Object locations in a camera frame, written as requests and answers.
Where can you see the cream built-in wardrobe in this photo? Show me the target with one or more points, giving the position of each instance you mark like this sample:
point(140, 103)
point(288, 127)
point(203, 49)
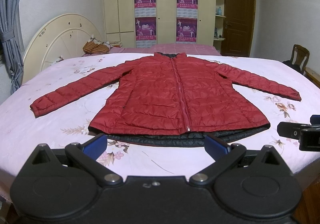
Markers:
point(160, 4)

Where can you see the brown wooden door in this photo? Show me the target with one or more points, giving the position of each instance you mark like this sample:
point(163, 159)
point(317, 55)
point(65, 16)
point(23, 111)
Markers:
point(238, 27)

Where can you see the wooden chair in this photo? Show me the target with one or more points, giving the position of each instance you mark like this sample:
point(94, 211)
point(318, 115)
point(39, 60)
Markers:
point(299, 58)

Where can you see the purple poster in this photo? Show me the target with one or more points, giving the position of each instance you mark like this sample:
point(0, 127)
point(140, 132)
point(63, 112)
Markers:
point(145, 8)
point(145, 32)
point(187, 9)
point(186, 30)

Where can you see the red quilted down jacket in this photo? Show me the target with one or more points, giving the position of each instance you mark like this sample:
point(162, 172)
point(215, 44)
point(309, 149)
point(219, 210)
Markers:
point(170, 101)

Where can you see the upper left purple poster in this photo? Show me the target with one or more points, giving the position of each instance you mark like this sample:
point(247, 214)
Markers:
point(145, 8)

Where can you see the pink floral bed sheet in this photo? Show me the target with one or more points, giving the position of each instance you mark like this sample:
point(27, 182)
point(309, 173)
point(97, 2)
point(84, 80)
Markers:
point(21, 131)

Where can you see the upper right purple poster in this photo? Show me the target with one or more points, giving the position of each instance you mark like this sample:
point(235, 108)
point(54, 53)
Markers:
point(187, 9)

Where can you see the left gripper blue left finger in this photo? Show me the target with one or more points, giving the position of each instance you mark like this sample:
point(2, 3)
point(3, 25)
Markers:
point(84, 156)

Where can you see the cream round headboard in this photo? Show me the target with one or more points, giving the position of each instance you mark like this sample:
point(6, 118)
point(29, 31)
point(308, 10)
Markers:
point(59, 39)

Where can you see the grey curtain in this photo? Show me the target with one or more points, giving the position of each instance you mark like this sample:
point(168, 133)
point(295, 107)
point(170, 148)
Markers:
point(10, 40)

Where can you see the pink checkered bed cover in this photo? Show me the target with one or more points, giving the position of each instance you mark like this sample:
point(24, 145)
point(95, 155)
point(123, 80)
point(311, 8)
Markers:
point(173, 48)

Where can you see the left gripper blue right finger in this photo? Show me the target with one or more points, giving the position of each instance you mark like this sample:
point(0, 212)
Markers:
point(226, 157)

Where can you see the corner open shelves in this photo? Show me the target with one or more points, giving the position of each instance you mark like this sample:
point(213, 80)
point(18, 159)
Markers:
point(219, 24)

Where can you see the lower left purple poster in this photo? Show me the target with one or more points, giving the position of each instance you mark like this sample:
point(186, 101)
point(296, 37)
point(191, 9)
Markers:
point(145, 32)

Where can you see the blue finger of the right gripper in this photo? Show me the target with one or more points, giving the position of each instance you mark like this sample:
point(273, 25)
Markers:
point(289, 129)
point(315, 119)

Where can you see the lower right purple poster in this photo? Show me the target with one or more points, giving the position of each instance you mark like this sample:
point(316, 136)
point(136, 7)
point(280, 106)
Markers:
point(186, 30)

